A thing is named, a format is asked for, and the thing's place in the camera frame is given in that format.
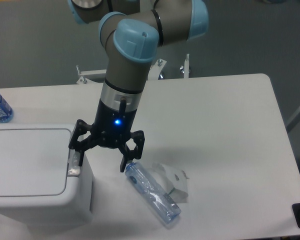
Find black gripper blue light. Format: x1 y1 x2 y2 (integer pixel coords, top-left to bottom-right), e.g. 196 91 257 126
68 100 145 173

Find white push-lid trash can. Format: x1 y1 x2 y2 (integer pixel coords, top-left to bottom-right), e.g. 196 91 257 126
0 123 94 226

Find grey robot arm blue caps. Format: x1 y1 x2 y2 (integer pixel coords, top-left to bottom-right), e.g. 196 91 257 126
68 0 209 171

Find empty clear plastic bottle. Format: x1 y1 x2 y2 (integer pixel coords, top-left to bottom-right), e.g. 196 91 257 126
125 162 182 225

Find white pedestal base frame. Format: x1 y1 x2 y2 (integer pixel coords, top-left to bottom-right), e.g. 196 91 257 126
76 53 192 85

